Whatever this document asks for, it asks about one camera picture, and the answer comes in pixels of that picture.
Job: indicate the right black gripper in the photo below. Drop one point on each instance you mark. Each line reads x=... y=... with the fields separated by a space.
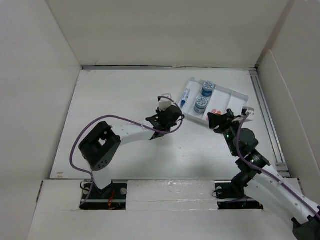
x=215 y=119

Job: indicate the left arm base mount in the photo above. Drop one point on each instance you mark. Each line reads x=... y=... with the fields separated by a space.
x=112 y=198

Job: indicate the white organizer tray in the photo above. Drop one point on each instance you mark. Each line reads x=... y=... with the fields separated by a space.
x=221 y=99

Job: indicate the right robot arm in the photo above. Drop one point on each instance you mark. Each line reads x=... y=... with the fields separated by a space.
x=260 y=181

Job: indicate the pink highlighter marker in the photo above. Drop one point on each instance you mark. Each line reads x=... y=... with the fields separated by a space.
x=229 y=112

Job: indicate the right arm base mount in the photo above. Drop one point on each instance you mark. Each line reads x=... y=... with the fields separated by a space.
x=230 y=194

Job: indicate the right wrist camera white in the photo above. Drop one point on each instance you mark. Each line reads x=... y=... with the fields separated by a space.
x=250 y=111

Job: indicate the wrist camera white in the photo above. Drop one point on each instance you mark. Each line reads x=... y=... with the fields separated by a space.
x=250 y=111
x=164 y=101

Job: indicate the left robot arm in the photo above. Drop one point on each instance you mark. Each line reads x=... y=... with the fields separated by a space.
x=99 y=147

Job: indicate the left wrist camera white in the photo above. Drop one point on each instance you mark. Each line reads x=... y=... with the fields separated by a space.
x=164 y=101

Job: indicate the aluminium rail right side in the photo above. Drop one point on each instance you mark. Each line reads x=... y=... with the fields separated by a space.
x=280 y=162

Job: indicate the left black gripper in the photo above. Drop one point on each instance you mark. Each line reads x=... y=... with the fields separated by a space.
x=159 y=112

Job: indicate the aluminium rail back edge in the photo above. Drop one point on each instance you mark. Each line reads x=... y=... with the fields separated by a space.
x=157 y=67

